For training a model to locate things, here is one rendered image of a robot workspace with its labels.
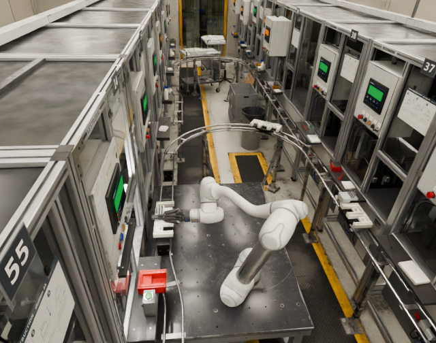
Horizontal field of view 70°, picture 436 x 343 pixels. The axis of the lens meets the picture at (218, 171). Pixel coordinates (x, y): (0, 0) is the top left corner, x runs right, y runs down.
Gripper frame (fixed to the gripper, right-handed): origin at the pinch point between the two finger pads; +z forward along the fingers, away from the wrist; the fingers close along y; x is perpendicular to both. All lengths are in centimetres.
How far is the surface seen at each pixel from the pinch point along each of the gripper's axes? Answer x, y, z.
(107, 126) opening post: 23, 73, 14
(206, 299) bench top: 27, -48, -29
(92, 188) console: 59, 67, 13
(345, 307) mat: 0, -114, -154
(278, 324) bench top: 48, -48, -72
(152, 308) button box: 51, -18, 0
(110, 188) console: 46, 57, 11
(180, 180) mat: -200, -113, -9
